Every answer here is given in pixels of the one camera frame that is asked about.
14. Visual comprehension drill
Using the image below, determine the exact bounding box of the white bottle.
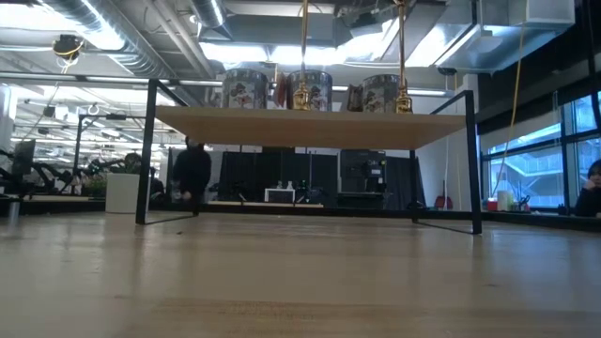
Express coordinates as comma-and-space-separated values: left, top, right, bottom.
496, 189, 515, 213

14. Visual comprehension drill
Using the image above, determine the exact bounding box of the black partition panel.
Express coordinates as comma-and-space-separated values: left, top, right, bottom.
218, 149, 340, 206

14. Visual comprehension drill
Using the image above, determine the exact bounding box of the orange book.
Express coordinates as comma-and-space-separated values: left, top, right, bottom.
274, 72, 289, 110

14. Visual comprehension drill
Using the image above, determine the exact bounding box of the red floor object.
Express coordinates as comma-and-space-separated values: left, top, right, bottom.
432, 193, 455, 211

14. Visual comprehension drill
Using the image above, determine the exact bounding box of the black background machine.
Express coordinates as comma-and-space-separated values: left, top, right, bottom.
338, 148, 388, 208

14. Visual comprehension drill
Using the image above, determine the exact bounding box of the black background monitor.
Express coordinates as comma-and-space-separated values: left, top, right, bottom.
11, 139, 37, 177

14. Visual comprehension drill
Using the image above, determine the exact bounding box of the white box monitor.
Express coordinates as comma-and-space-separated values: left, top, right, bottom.
264, 187, 296, 204

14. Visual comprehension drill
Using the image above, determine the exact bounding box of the person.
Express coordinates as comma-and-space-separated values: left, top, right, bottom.
171, 135, 213, 215
575, 159, 601, 218

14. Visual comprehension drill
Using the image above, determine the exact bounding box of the small plant in white pot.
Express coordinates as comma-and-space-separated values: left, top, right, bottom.
104, 154, 143, 215

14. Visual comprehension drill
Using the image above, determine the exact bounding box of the wooden shelf with black legs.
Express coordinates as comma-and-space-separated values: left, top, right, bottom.
134, 78, 484, 236

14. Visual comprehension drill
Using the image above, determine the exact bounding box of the silver spiral ceiling duct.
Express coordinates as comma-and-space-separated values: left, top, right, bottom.
39, 0, 182, 80
189, 0, 232, 30

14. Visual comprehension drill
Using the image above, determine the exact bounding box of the black round ceiling device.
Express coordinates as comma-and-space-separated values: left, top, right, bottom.
51, 33, 86, 62

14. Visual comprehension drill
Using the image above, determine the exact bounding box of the brass candlestick holder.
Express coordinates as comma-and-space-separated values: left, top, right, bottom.
393, 0, 415, 115
291, 0, 313, 113

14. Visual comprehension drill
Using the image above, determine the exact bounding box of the dark framed window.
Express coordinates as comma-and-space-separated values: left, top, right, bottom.
478, 88, 601, 212

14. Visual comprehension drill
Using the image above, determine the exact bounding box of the grey ceiling box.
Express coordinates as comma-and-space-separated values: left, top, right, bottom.
303, 12, 336, 41

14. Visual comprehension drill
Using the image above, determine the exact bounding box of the yellow hanging cable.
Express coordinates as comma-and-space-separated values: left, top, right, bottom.
489, 0, 528, 199

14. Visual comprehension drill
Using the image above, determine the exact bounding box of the silver rectangular ceiling duct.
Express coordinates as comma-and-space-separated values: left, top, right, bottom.
434, 0, 577, 75
337, 0, 447, 67

